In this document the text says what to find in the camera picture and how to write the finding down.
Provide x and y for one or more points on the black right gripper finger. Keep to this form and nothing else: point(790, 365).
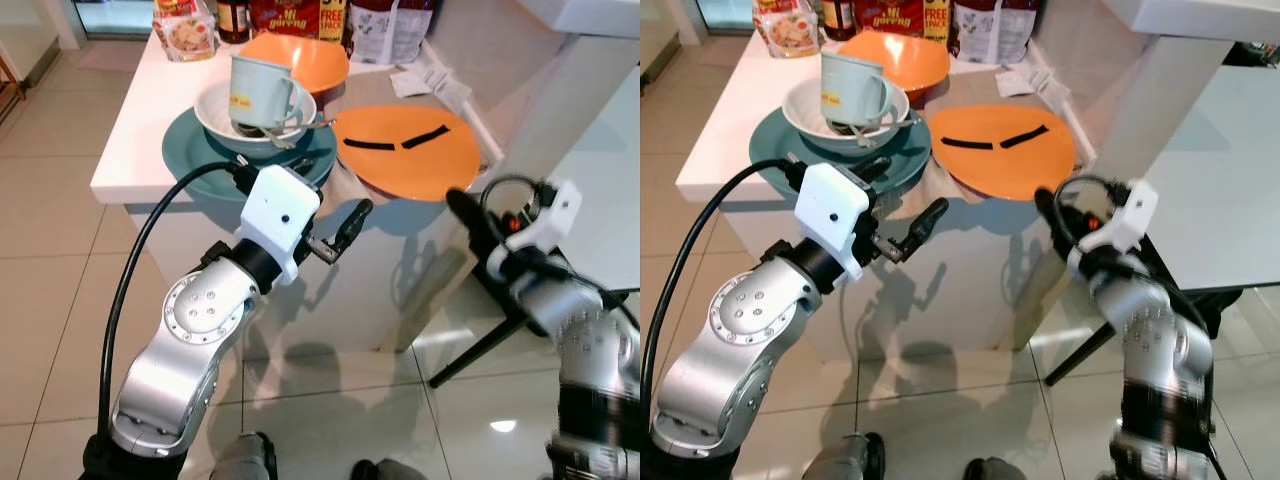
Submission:
point(1056, 212)
point(470, 218)

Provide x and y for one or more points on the orange plate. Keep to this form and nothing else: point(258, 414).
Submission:
point(1000, 175)
point(400, 175)

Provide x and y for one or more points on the mint green mug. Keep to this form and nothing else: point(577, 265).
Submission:
point(260, 90)
point(850, 88)

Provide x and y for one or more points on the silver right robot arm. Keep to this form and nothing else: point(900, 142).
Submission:
point(590, 340)
point(1160, 350)

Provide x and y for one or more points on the black strip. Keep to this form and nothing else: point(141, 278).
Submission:
point(1024, 136)
point(967, 143)
point(426, 137)
point(368, 145)

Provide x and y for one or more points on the white bowl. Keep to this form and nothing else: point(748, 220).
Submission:
point(803, 122)
point(215, 125)

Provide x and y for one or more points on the teal dinner plate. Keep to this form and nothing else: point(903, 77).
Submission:
point(775, 155)
point(190, 160)

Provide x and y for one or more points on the white side table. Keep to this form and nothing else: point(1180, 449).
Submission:
point(1220, 180)
point(600, 180)

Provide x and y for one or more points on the orange bowl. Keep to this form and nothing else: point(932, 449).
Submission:
point(320, 60)
point(920, 60)

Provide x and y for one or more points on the white power strip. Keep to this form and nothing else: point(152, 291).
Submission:
point(1050, 88)
point(445, 88)

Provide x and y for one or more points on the black chair leg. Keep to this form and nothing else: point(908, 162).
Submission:
point(470, 355)
point(1075, 358)

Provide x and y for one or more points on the red mi goreng noodle pack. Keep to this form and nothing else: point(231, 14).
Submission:
point(295, 18)
point(895, 18)

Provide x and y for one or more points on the red lidded jar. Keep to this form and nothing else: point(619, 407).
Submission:
point(838, 18)
point(232, 20)

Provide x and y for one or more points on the red and white bag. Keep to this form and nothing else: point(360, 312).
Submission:
point(390, 30)
point(995, 30)

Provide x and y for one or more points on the yellow red noodle packet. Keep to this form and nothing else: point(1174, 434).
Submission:
point(785, 28)
point(185, 30)

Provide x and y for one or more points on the grey robot left leg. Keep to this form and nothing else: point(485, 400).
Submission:
point(840, 458)
point(245, 458)

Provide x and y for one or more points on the grey robot leg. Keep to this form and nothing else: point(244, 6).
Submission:
point(840, 458)
point(1000, 470)
point(390, 470)
point(245, 458)

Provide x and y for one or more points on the white raised counter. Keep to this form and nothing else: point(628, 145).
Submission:
point(590, 15)
point(1200, 18)

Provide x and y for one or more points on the grey robot right leg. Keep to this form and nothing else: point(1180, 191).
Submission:
point(390, 470)
point(1000, 470)

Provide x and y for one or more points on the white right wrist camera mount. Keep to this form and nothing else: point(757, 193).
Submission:
point(555, 215)
point(1135, 215)

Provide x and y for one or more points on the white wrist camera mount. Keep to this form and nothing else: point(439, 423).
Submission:
point(1135, 215)
point(830, 210)
point(275, 210)
point(555, 215)

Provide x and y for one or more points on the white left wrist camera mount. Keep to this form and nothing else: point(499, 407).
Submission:
point(275, 210)
point(830, 210)

